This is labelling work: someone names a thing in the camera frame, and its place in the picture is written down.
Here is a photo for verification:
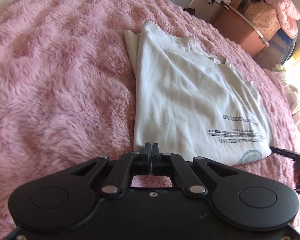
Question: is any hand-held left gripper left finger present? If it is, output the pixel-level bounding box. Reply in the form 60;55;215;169
65;142;152;198

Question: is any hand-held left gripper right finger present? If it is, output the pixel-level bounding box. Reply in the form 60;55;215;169
152;142;237;197

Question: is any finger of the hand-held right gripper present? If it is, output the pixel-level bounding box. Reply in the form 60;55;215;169
269;146;300;162

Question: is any white t-shirt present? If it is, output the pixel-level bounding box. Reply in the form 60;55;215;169
124;20;275;166

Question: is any white cloth pile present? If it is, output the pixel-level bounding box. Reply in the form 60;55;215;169
272;64;300;136

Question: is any blue storage bag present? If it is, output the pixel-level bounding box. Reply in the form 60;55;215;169
255;29;297;69

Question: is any pink fluffy blanket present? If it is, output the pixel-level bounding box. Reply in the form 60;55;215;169
0;0;300;232

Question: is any orange plastic storage box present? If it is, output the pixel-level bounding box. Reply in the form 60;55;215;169
212;6;269;57

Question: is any floral fabric storage bag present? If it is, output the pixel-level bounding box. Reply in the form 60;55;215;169
230;0;282;41

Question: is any pink quilt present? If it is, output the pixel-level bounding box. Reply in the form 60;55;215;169
234;0;300;39

